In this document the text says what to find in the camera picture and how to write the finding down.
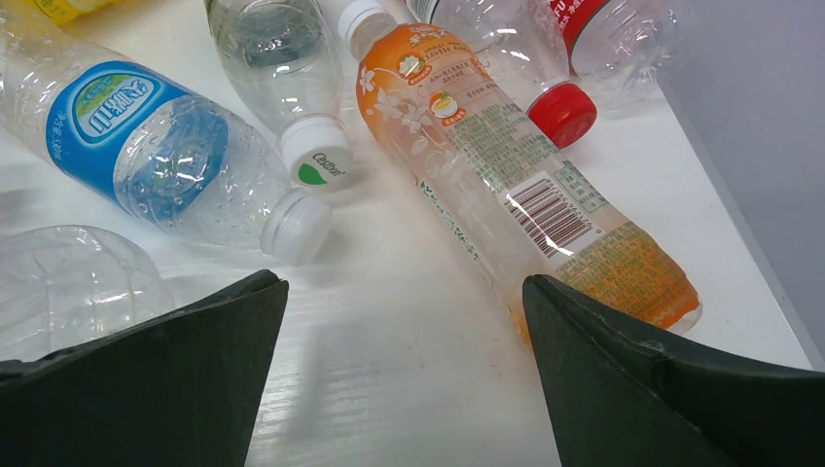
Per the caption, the orange label tea bottle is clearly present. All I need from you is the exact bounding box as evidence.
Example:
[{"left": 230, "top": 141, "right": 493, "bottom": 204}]
[{"left": 329, "top": 1, "right": 702, "bottom": 338}]

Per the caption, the blue label water bottle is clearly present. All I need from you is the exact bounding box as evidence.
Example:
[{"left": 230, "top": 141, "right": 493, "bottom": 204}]
[{"left": 1, "top": 1, "right": 332, "bottom": 267}]

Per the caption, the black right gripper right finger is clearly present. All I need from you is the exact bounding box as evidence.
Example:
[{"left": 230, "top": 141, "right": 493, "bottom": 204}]
[{"left": 522, "top": 275, "right": 824, "bottom": 466}]

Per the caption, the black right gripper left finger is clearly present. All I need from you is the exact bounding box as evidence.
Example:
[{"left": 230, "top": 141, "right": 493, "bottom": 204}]
[{"left": 1, "top": 269, "right": 289, "bottom": 466}]

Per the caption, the clear bottle white Cestbon cap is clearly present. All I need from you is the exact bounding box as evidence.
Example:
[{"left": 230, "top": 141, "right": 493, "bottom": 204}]
[{"left": 203, "top": 0, "right": 354, "bottom": 187}]

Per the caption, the red label bottle red cap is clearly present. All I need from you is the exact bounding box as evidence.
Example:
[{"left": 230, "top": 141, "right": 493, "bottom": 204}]
[{"left": 406, "top": 1, "right": 682, "bottom": 148}]

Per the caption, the yellow juice bottle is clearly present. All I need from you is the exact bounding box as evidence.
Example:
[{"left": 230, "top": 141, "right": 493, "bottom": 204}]
[{"left": 10, "top": 0, "right": 112, "bottom": 25}]

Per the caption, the clear crushed plastic bottle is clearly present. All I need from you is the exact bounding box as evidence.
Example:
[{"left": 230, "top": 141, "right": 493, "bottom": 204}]
[{"left": 1, "top": 225, "right": 175, "bottom": 361}]

